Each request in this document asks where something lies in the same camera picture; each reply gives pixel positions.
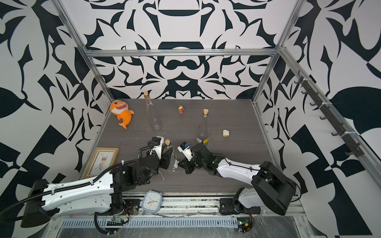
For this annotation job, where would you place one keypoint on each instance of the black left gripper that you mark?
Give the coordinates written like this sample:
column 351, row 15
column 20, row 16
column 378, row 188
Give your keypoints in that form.
column 165, row 160

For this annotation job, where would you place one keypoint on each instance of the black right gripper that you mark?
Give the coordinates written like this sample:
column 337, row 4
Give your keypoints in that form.
column 185, row 165

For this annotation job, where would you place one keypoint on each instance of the small clear bottle with cork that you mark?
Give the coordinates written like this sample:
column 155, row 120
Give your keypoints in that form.
column 174, row 155

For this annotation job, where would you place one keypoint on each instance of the clear glass bottle with cork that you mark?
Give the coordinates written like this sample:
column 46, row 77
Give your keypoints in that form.
column 152, row 113

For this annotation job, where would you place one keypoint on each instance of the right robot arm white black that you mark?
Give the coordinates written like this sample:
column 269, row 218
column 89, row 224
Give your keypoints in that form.
column 269, row 183

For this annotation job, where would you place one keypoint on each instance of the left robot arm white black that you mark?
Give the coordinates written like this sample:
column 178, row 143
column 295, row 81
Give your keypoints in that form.
column 102, row 194

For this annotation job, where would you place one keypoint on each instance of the tall clear bottle yellow label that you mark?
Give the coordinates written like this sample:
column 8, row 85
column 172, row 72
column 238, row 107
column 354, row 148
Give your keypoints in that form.
column 203, row 134

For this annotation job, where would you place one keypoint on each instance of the small red yellow toy figure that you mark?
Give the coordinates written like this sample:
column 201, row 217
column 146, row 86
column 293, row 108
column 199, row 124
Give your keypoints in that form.
column 181, row 109

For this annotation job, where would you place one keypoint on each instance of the light blue alarm clock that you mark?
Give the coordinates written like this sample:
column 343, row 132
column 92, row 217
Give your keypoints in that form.
column 152, row 202

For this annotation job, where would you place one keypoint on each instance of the orange shark plush toy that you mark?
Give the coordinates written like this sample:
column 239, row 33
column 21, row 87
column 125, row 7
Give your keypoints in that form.
column 122, row 111

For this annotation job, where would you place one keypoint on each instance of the green circuit board right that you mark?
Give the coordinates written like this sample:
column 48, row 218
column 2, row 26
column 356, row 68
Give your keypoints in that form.
column 245, row 226

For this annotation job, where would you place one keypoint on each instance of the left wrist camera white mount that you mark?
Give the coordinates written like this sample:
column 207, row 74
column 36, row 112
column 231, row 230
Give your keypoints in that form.
column 158, row 142

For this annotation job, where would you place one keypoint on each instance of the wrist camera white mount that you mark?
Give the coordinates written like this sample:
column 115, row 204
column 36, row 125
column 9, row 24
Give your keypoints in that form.
column 185, row 149
column 158, row 142

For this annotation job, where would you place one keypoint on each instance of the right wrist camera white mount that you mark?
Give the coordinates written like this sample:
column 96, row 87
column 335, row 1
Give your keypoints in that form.
column 185, row 149

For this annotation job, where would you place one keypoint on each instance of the white slotted cable duct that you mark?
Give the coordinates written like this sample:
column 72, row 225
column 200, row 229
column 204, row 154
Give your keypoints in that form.
column 156, row 222

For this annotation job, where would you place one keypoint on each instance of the wooden picture frame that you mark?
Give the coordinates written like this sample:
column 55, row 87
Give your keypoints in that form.
column 102, row 158

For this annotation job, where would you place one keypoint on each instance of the circuit board with wires left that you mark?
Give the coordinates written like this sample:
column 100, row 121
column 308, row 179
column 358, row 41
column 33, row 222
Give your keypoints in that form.
column 117, row 220

